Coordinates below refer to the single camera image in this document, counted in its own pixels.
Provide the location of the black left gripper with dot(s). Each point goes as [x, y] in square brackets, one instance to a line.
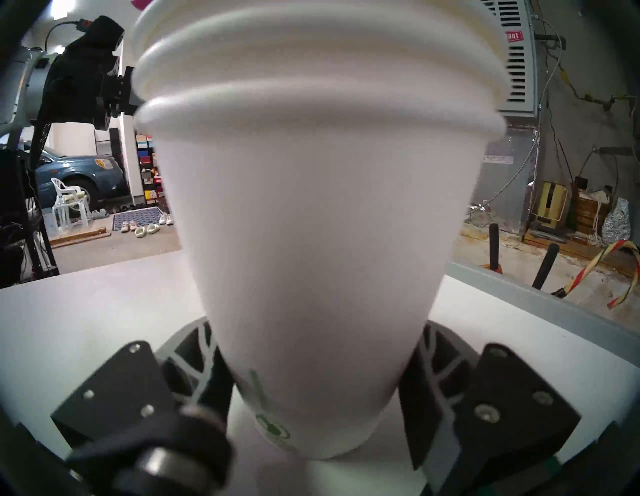
[80, 65]

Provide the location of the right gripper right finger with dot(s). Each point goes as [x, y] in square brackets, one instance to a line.
[500, 410]

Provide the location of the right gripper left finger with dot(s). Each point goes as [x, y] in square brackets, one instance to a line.
[115, 390]

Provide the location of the white paper cup stack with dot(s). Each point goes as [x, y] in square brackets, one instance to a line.
[320, 225]

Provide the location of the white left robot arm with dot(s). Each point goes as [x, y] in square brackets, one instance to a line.
[25, 85]

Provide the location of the shelf of shoe boxes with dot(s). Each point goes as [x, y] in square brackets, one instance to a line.
[147, 170]

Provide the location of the blue car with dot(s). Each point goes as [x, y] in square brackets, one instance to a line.
[75, 170]

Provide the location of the white plastic chair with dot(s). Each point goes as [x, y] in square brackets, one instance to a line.
[67, 197]

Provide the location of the blue patterned rug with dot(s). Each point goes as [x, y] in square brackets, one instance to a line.
[137, 217]

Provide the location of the pale green slipper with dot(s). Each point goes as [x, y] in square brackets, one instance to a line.
[153, 228]
[141, 232]

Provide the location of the wooden plank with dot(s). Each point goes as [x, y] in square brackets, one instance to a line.
[80, 237]

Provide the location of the red lopper with black grips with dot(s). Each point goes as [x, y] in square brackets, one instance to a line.
[494, 245]

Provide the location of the black equipment stand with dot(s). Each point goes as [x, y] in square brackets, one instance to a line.
[12, 260]

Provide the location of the wooden platform board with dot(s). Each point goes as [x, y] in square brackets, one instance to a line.
[575, 250]

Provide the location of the cream yellow jug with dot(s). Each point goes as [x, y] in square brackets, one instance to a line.
[547, 205]

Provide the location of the crumpled aluminium foil bundle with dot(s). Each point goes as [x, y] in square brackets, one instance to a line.
[616, 222]

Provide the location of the silver flexible metal conduit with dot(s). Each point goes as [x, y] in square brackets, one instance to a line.
[536, 145]

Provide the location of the gas pipe with yellow valves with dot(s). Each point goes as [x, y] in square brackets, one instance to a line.
[608, 103]

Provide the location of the grey Bryant furnace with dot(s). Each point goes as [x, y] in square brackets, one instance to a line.
[520, 65]

